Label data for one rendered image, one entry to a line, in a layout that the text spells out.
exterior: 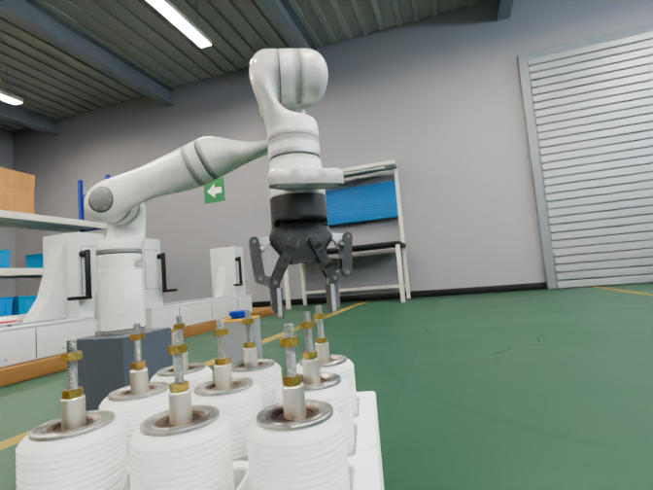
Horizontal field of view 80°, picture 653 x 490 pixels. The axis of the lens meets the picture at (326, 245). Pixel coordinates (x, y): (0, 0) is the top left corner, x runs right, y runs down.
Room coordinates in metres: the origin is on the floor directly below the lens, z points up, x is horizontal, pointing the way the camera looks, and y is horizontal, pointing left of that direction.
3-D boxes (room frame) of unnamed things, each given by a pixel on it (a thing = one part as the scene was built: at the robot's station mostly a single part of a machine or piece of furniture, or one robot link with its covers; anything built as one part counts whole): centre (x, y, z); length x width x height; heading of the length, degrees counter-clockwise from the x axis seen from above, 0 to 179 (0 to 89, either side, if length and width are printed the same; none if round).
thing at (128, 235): (0.86, 0.46, 0.54); 0.09 x 0.09 x 0.17; 86
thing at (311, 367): (0.51, 0.03, 0.26); 0.02 x 0.02 x 0.03
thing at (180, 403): (0.41, 0.16, 0.26); 0.02 x 0.02 x 0.03
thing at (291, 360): (0.39, 0.04, 0.30); 0.01 x 0.01 x 0.08
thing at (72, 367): (0.42, 0.28, 0.30); 0.01 x 0.01 x 0.08
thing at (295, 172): (0.49, 0.03, 0.52); 0.11 x 0.09 x 0.06; 15
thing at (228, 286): (3.69, 1.36, 0.45); 1.51 x 0.57 x 0.74; 162
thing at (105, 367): (0.86, 0.46, 0.15); 0.14 x 0.14 x 0.30; 72
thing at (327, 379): (0.51, 0.03, 0.25); 0.08 x 0.08 x 0.01
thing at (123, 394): (0.54, 0.27, 0.25); 0.08 x 0.08 x 0.01
